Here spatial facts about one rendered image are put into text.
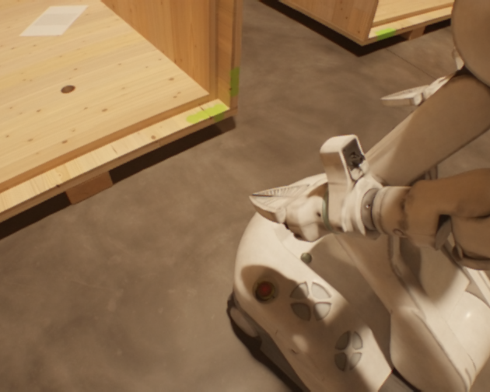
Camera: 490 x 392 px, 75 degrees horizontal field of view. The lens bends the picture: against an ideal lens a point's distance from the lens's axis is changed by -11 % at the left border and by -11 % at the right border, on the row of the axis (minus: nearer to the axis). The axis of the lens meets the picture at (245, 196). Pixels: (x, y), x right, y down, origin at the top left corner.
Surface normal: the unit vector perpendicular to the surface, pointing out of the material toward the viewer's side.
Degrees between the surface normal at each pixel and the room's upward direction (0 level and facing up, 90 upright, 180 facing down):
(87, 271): 0
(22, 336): 0
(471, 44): 102
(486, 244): 97
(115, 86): 0
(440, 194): 54
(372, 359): 38
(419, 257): 23
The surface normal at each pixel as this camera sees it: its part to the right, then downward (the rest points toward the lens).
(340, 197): -0.83, 0.07
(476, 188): -0.45, -0.81
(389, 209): -0.81, -0.18
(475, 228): -0.90, 0.32
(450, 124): -0.71, 0.52
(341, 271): 0.06, -0.63
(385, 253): -0.47, 0.57
